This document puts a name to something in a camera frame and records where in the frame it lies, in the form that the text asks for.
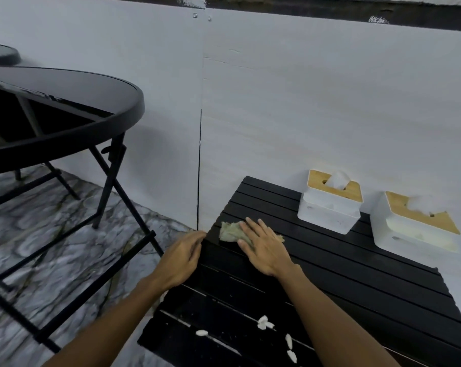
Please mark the person's left forearm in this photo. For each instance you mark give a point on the person's left forearm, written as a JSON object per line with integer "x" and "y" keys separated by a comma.
{"x": 115, "y": 328}

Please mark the round black glass-top table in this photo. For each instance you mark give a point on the round black glass-top table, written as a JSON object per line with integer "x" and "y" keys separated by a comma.
{"x": 100, "y": 131}

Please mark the person's left hand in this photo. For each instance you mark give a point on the person's left hand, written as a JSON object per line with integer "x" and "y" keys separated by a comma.
{"x": 180, "y": 259}

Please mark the black slatted table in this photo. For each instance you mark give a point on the black slatted table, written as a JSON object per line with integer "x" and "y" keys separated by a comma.
{"x": 349, "y": 271}

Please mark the small round black table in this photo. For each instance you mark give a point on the small round black table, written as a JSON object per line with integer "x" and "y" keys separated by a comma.
{"x": 1, "y": 57}

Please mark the grey-green cleaning rag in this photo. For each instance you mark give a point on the grey-green cleaning rag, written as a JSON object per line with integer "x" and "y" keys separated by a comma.
{"x": 230, "y": 233}

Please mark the white tissue box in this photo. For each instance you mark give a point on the white tissue box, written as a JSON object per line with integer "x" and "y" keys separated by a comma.
{"x": 326, "y": 219}
{"x": 402, "y": 236}

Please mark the white tissue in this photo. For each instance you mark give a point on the white tissue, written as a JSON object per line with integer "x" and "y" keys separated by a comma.
{"x": 337, "y": 180}
{"x": 421, "y": 204}

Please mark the person's right forearm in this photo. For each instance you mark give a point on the person's right forearm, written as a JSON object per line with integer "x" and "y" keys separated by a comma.
{"x": 329, "y": 321}

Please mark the person's right hand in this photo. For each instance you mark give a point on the person's right hand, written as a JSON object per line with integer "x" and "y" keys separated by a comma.
{"x": 268, "y": 252}

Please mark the scattered white paper scraps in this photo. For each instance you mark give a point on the scattered white paper scraps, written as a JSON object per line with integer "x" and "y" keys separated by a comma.
{"x": 289, "y": 341}

